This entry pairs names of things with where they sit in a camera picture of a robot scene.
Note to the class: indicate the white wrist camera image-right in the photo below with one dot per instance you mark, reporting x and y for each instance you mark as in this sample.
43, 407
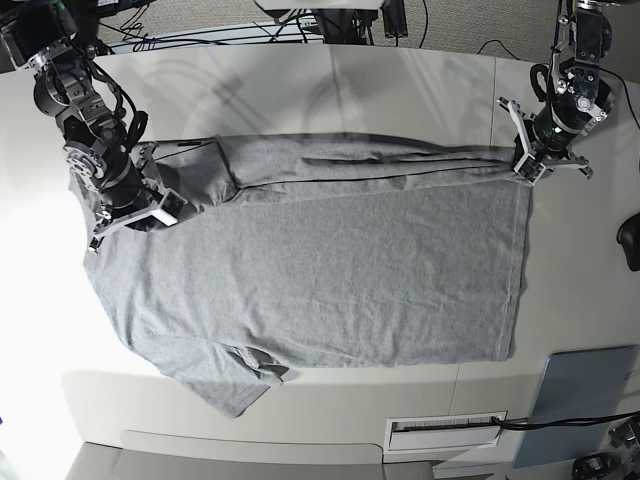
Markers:
529, 169

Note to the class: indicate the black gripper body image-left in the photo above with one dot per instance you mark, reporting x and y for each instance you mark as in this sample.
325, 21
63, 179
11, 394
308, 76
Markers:
113, 185

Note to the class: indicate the grey laptop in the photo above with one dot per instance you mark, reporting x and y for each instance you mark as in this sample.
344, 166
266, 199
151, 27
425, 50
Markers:
575, 384

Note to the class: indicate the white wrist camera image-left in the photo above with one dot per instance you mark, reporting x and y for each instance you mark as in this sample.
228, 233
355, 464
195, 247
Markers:
166, 207

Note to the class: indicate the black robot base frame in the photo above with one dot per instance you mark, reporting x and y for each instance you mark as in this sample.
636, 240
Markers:
159, 25

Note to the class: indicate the black computer mouse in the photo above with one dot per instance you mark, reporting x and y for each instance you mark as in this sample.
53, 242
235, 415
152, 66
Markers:
628, 237

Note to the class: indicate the grey T-shirt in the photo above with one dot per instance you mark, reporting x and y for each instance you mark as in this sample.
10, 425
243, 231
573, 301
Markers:
320, 252

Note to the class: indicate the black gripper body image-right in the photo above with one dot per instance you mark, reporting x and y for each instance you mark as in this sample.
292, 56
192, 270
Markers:
557, 125

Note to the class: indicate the black device bottom right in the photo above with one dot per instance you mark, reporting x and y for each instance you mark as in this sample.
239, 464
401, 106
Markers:
599, 466

